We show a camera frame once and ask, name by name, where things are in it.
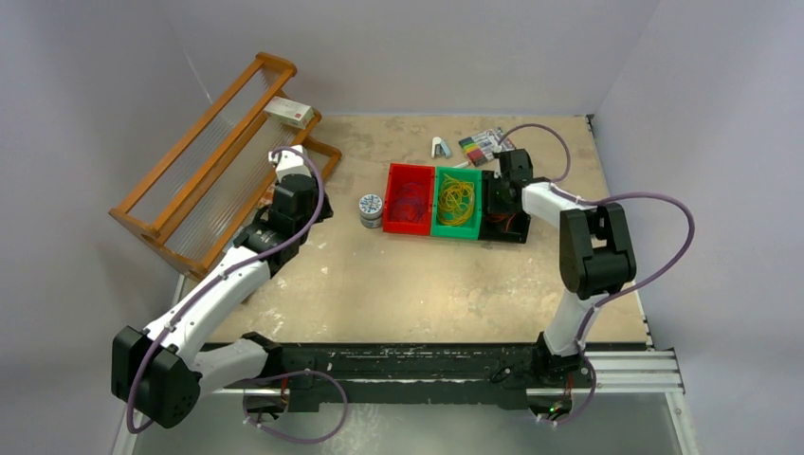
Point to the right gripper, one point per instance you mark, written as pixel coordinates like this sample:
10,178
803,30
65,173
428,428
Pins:
494,206

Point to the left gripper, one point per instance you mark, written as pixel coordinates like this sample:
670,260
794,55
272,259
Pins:
324,211

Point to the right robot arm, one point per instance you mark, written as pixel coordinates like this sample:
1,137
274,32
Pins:
595,253

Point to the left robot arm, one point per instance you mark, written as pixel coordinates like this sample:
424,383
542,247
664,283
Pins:
161,371

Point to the black plastic bin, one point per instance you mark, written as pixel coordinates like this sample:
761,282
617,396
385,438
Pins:
503,228

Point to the blue white round tin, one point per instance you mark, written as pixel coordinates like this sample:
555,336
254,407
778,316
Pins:
371,208

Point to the green plastic bin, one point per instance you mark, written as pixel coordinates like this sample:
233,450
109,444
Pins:
456,207

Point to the marker pen pack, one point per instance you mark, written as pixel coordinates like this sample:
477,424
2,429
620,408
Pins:
484,146

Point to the small blue stapler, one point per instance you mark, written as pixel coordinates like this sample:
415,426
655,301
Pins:
439,148

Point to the red plastic bin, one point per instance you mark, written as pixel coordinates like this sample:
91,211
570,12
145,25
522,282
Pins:
408,199

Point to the white red box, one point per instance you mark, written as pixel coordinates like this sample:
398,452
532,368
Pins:
290,112

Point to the wooden rack shelf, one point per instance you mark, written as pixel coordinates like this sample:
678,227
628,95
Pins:
192,202

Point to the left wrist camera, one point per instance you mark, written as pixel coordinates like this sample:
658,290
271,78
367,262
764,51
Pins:
289,163

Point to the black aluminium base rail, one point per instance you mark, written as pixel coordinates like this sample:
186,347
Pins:
510,376

